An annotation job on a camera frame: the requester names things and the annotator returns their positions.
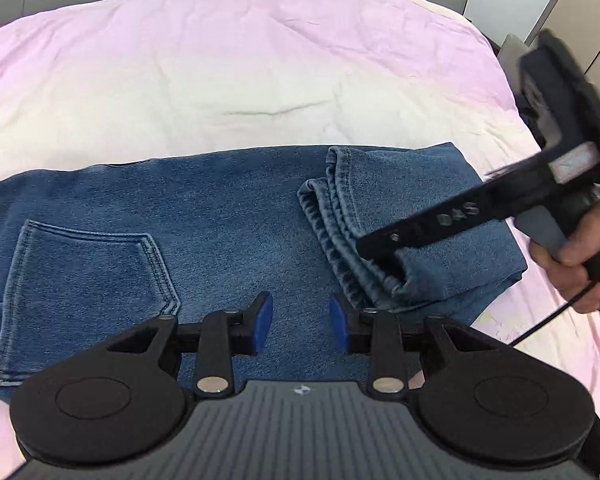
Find person right hand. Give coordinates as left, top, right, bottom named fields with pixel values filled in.
left=529, top=201, right=600, bottom=301

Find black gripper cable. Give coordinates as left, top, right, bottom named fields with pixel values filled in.
left=508, top=276, right=598, bottom=348

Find pink floral bed sheet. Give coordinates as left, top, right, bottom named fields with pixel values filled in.
left=0, top=0, right=600, bottom=479

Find blue denim jeans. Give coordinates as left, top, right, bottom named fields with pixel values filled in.
left=0, top=143, right=527, bottom=400

